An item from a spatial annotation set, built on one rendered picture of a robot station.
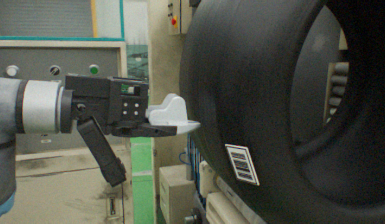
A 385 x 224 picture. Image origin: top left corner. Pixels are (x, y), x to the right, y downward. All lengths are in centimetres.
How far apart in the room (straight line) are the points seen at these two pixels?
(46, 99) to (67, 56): 63
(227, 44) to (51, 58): 75
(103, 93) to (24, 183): 72
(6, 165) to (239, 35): 36
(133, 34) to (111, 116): 908
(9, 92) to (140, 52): 900
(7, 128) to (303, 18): 40
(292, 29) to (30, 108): 35
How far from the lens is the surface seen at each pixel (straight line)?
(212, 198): 79
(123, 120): 44
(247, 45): 39
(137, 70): 942
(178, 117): 46
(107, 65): 105
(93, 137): 44
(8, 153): 47
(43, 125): 43
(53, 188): 111
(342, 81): 107
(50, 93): 43
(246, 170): 42
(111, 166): 46
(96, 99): 44
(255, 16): 40
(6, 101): 43
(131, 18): 952
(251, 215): 65
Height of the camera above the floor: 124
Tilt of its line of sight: 12 degrees down
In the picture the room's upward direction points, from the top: straight up
